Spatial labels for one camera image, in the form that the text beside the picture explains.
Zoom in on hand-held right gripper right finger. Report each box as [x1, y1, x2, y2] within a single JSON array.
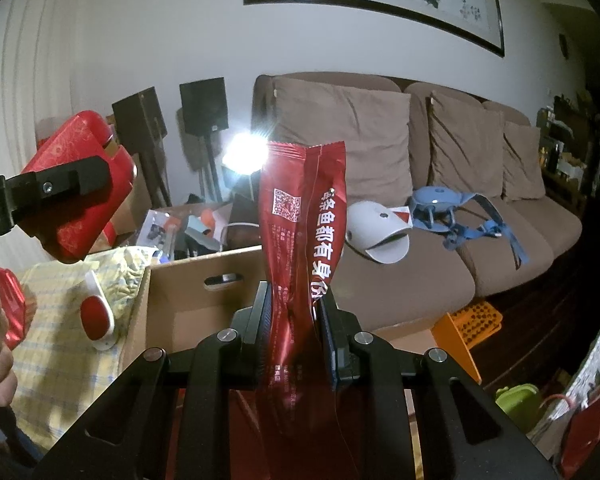
[[321, 289, 561, 480]]

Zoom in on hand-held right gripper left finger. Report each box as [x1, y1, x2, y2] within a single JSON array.
[[32, 282, 273, 480]]

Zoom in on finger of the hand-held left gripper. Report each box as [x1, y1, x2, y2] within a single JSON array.
[[4, 155, 113, 212]]

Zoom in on red tea tin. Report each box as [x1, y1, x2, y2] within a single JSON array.
[[20, 111, 137, 264]]

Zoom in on red snack packet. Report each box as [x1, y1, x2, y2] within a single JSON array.
[[257, 141, 364, 480]]

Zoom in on large cardboard box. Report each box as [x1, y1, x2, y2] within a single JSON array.
[[117, 245, 482, 412]]

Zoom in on white red lint brush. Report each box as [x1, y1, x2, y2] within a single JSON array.
[[80, 271, 117, 352]]

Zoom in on brown cardboard carton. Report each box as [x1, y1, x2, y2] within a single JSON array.
[[109, 179, 152, 249]]

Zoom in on black speaker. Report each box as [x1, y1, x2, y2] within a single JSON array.
[[180, 78, 230, 137], [111, 86, 169, 154]]

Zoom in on white curtain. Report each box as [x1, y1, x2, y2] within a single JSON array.
[[0, 0, 83, 273]]

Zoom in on white domed device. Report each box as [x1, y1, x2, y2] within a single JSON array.
[[345, 200, 412, 266]]

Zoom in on cluttered side table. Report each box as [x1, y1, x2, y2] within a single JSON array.
[[139, 199, 262, 264]]

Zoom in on orange plastic crate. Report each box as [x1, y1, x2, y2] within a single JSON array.
[[432, 300, 504, 382]]

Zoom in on yellow checked tablecloth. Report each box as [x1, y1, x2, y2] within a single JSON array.
[[7, 247, 154, 449]]

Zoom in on bright lamp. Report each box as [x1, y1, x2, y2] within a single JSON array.
[[221, 131, 267, 175]]

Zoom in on green plastic container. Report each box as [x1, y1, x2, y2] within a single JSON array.
[[495, 384, 542, 417]]

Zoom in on brown sofa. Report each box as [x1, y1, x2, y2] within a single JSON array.
[[252, 74, 584, 302]]

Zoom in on large brown sofa cushion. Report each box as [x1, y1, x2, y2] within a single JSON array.
[[272, 77, 414, 212]]

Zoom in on medium brown sofa cushion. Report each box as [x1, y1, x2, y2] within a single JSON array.
[[429, 91, 507, 202]]

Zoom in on silver patterned gift bag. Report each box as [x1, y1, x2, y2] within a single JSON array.
[[530, 319, 600, 480]]

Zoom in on small brown sofa cushion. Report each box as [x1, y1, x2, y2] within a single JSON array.
[[502, 121, 547, 203]]

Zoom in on red glossy gift bag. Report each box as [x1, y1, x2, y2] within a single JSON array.
[[555, 394, 600, 480]]

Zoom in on cluttered dark shelf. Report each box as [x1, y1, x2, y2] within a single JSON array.
[[535, 92, 600, 212]]

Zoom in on blue strapped device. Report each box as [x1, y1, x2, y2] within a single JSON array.
[[407, 186, 532, 269]]

